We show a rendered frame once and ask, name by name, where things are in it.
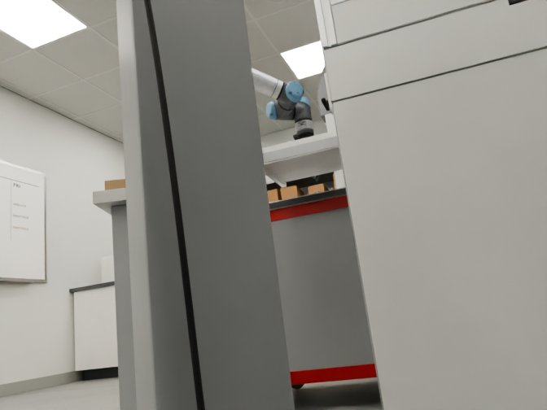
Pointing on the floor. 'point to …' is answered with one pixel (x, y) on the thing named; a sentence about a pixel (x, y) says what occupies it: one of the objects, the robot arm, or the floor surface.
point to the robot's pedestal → (121, 265)
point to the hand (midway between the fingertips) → (317, 176)
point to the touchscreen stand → (199, 212)
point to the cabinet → (453, 234)
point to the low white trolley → (321, 290)
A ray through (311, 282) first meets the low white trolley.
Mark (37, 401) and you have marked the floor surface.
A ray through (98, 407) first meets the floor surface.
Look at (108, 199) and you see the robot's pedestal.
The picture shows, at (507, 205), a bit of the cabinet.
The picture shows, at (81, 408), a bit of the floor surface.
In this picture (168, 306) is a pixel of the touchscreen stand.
